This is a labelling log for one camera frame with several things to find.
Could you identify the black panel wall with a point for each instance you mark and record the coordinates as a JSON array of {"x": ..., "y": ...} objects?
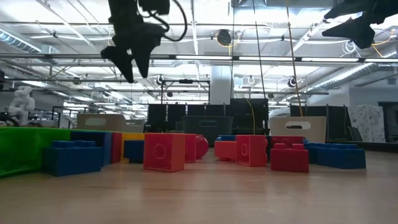
[{"x": 242, "y": 115}]

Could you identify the small red toy block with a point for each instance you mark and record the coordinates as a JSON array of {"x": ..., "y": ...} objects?
[
  {"x": 289, "y": 160},
  {"x": 202, "y": 146},
  {"x": 287, "y": 139}
]

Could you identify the teal plastic bin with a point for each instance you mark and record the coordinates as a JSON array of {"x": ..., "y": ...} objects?
[{"x": 220, "y": 130}]

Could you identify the light grey plastic bin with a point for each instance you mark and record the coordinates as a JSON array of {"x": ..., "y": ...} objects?
[{"x": 109, "y": 123}]

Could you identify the long ceiling light strip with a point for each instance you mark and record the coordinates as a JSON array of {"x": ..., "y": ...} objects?
[{"x": 280, "y": 58}]

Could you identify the small orange toy block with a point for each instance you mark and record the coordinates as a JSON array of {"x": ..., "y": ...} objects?
[
  {"x": 190, "y": 147},
  {"x": 164, "y": 152},
  {"x": 224, "y": 151},
  {"x": 251, "y": 151}
]

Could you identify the white plastic bin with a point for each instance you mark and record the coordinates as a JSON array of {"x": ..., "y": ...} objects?
[{"x": 314, "y": 129}]

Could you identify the large blue toy block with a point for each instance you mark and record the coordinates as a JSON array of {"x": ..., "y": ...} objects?
[{"x": 107, "y": 149}]

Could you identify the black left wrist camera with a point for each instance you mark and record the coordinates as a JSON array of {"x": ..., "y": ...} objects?
[{"x": 154, "y": 6}]

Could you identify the white humanoid figure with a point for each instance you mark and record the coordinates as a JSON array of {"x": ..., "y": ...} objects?
[{"x": 21, "y": 105}]

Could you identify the black framed panels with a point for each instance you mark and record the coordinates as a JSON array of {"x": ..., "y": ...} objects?
[{"x": 337, "y": 121}]

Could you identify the silver ceiling duct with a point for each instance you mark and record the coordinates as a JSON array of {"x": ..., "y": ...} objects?
[
  {"x": 351, "y": 74},
  {"x": 18, "y": 42}
]

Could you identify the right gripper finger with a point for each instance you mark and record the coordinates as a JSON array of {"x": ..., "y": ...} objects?
[
  {"x": 348, "y": 9},
  {"x": 357, "y": 32}
]

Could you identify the white patterned panel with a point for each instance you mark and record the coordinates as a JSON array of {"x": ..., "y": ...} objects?
[{"x": 367, "y": 124}]

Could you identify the dark cabinet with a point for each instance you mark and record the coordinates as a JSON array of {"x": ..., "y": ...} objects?
[{"x": 390, "y": 121}]

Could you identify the medium red toy block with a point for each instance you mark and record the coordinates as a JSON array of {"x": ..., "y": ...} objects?
[{"x": 116, "y": 147}]

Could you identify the medium blue toy block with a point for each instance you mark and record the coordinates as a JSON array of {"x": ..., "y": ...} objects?
[{"x": 227, "y": 137}]

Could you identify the large green toy block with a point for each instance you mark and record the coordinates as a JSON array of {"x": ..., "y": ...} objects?
[{"x": 25, "y": 149}]

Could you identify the white column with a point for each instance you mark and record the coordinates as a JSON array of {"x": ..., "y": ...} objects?
[{"x": 222, "y": 87}]

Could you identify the medium yellow toy block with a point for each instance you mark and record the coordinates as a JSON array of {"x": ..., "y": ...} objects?
[{"x": 132, "y": 136}]

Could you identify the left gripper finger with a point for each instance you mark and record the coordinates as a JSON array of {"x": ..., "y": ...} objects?
[
  {"x": 144, "y": 60},
  {"x": 119, "y": 59}
]

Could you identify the small black ceiling reel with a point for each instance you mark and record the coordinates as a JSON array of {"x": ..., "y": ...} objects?
[
  {"x": 291, "y": 81},
  {"x": 160, "y": 80}
]

